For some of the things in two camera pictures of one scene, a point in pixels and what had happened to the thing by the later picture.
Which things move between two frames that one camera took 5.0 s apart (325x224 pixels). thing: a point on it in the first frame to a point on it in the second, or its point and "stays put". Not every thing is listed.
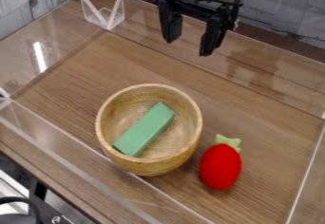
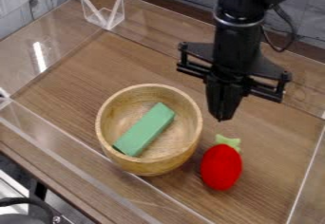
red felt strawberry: (221, 163) stays put
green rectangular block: (148, 129) stays put
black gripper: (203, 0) to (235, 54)
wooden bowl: (169, 151) stays put
